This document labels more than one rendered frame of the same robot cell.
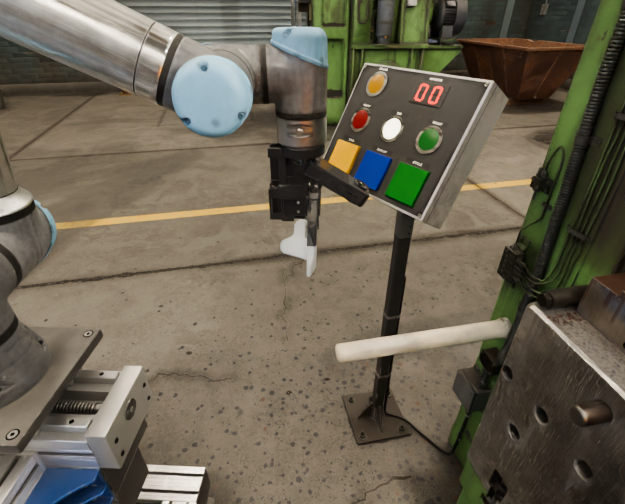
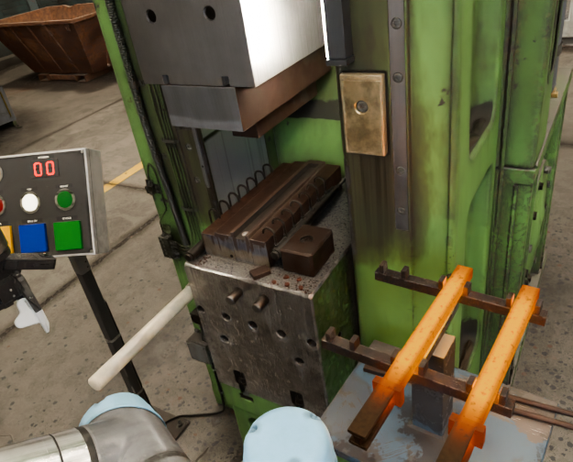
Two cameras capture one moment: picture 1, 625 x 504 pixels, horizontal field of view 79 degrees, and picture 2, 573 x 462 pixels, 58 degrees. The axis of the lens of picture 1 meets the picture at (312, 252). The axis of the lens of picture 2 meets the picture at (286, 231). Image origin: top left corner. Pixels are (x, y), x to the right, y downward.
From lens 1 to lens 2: 0.68 m
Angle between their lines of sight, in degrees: 37
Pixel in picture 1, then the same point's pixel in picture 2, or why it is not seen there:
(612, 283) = (210, 230)
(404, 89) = (21, 170)
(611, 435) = (247, 299)
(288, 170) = not seen: outside the picture
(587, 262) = (203, 222)
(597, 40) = (128, 102)
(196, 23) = not seen: outside the picture
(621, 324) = (224, 247)
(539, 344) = (201, 281)
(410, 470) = (204, 445)
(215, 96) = not seen: outside the picture
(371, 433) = not seen: hidden behind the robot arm
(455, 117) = (74, 178)
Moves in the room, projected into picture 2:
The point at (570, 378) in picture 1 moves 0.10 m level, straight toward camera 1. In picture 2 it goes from (221, 287) to (218, 313)
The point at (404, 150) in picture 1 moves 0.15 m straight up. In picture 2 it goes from (50, 213) to (27, 161)
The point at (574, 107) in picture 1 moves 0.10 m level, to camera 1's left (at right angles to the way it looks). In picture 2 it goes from (140, 139) to (111, 153)
